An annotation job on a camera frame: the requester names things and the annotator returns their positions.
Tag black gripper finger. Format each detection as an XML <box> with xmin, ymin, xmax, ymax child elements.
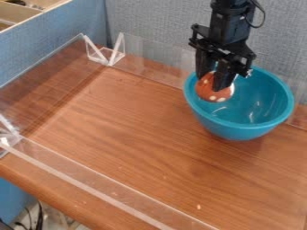
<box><xmin>212</xmin><ymin>59</ymin><xmax>238</xmax><ymax>92</ymax></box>
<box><xmin>195</xmin><ymin>49</ymin><xmax>216</xmax><ymax>79</ymax></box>

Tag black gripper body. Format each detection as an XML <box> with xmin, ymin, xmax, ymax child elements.
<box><xmin>188</xmin><ymin>0</ymin><xmax>255</xmax><ymax>76</ymax></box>

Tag red white-stemmed toy mushroom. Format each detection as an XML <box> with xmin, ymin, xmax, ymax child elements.
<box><xmin>195</xmin><ymin>71</ymin><xmax>235</xmax><ymax>102</ymax></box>

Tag blue plastic bowl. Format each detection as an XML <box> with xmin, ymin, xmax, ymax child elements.
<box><xmin>183</xmin><ymin>66</ymin><xmax>295</xmax><ymax>140</ymax></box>

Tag clear acrylic back barrier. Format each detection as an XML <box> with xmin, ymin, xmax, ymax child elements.
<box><xmin>90</xmin><ymin>33</ymin><xmax>307</xmax><ymax>128</ymax></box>

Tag clear acrylic barrier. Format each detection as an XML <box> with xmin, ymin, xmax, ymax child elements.
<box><xmin>90</xmin><ymin>33</ymin><xmax>307</xmax><ymax>128</ymax></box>
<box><xmin>0</xmin><ymin>133</ymin><xmax>218</xmax><ymax>230</ymax></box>
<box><xmin>0</xmin><ymin>32</ymin><xmax>106</xmax><ymax>142</ymax></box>

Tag clear acrylic left barrier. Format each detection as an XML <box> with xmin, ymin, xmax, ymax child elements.
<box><xmin>0</xmin><ymin>32</ymin><xmax>106</xmax><ymax>142</ymax></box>

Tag wooden shelf unit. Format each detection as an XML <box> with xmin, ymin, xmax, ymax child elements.
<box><xmin>0</xmin><ymin>0</ymin><xmax>72</xmax><ymax>33</ymax></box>

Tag clear acrylic front barrier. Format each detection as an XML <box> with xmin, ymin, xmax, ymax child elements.
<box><xmin>0</xmin><ymin>133</ymin><xmax>218</xmax><ymax>230</ymax></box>

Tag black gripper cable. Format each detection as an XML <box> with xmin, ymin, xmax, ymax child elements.
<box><xmin>242</xmin><ymin>0</ymin><xmax>266</xmax><ymax>29</ymax></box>

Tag black cables below table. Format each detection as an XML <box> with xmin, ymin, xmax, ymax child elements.
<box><xmin>0</xmin><ymin>200</ymin><xmax>46</xmax><ymax>230</ymax></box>

